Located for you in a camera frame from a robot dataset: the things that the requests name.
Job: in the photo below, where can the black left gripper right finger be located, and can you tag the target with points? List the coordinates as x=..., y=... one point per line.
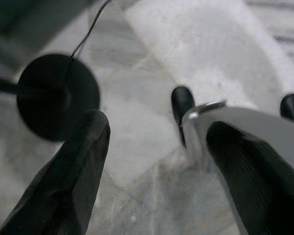
x=254, y=176

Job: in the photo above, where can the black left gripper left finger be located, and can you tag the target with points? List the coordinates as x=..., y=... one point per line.
x=63, y=181

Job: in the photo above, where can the black round cap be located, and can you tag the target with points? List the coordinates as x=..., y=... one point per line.
x=54, y=93

